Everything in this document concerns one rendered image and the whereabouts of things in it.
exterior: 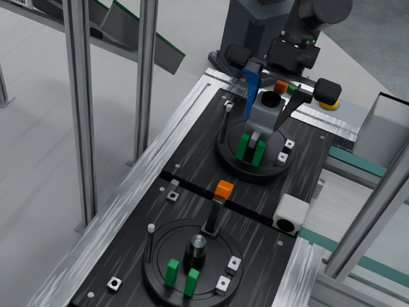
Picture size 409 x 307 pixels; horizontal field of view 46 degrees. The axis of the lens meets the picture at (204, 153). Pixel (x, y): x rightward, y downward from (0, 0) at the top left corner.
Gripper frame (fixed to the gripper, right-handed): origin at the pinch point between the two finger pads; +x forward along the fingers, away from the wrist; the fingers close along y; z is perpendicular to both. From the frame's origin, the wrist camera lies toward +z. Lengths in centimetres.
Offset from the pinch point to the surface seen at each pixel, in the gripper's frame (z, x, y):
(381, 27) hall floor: -242, -100, 24
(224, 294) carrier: 12.5, 26.5, 5.8
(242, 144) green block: -0.8, 7.3, -1.4
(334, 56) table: -53, -24, 6
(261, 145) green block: 0.2, 6.3, 1.5
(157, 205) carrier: 4.4, 21.0, -9.0
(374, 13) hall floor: -252, -110, 17
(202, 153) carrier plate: -4.7, 11.4, -7.5
